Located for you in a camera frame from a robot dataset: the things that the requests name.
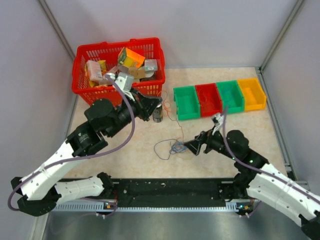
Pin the white teal round tub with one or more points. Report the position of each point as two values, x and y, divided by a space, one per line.
150 65

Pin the green storage bin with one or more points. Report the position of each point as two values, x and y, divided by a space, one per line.
187 103
231 96

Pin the aluminium frame post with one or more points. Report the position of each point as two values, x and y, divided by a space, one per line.
56 27

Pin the black drink can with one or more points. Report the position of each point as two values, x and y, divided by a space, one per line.
157 114

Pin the left green storage bin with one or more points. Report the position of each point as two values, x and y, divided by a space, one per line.
187 103

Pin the red storage bin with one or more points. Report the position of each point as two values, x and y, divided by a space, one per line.
209 99

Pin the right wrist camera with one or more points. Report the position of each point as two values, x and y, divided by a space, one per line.
218 120

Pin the pink white snack box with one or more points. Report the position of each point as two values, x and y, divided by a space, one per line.
94 70

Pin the yellow snack packet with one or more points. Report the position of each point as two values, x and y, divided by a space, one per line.
103 66

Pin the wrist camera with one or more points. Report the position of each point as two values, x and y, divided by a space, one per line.
218 120
123 80

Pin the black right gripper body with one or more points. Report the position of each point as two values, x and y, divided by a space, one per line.
213 141

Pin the orange green juice carton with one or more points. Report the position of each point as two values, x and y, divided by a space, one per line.
130 58

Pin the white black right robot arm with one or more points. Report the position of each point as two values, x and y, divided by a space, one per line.
259 179

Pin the red plastic shopping basket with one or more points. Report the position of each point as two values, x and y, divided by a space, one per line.
148 47

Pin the yellow storage bin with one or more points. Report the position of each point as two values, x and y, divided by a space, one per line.
254 96

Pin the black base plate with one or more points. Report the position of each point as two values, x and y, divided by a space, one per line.
175 192

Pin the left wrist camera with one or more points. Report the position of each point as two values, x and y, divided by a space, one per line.
123 80

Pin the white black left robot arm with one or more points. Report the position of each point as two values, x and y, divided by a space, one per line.
108 129

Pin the clear plastic wrapped pack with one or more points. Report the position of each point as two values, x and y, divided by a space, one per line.
111 71

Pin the brown cardboard box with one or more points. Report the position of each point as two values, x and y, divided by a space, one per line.
137 73

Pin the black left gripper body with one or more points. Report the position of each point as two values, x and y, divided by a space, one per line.
139 107

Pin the right green storage bin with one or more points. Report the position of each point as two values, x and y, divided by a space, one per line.
231 96

